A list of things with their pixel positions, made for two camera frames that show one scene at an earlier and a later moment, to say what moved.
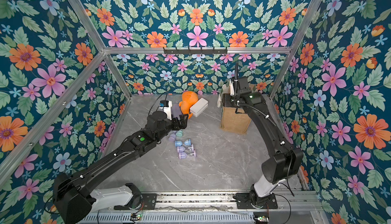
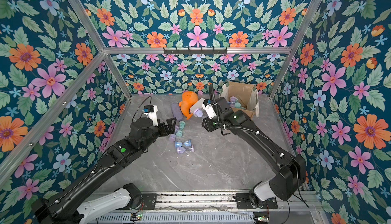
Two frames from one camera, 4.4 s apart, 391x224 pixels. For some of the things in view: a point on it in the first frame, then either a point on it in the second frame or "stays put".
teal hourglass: x=179 y=133 stays put
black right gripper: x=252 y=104 -> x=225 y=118
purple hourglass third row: x=183 y=155 -> x=198 y=112
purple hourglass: x=172 y=137 stays put
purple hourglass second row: x=181 y=148 stays put
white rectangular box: x=199 y=107 stays put
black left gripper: x=183 y=124 -> x=170 y=129
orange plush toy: x=189 y=98 stays put
